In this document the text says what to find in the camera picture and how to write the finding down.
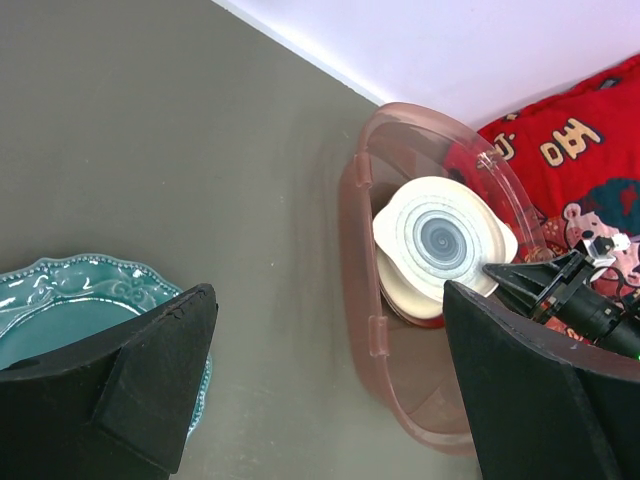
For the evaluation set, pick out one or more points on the pink translucent plastic bin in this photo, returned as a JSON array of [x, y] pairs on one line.
[[407, 368]]

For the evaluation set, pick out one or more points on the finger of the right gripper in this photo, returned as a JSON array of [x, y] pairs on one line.
[[524, 287]]

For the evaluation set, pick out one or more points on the teal scalloped ceramic plate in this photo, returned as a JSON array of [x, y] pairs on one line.
[[56, 302]]

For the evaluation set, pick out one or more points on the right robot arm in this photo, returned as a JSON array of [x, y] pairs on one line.
[[622, 340]]

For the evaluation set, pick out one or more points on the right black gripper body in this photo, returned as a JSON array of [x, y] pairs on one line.
[[578, 305]]

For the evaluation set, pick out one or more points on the cream white ceramic plate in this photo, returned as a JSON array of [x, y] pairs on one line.
[[435, 229]]

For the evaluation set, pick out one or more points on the red rimmed white plate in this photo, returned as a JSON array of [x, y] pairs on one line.
[[405, 300]]

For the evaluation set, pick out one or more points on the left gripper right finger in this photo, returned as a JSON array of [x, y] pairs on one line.
[[540, 405]]

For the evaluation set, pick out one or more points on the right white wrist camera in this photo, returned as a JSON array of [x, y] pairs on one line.
[[600, 251]]

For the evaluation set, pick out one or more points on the red cartoon print pillow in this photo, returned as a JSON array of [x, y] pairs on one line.
[[567, 168]]

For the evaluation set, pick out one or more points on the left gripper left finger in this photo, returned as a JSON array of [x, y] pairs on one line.
[[115, 405]]

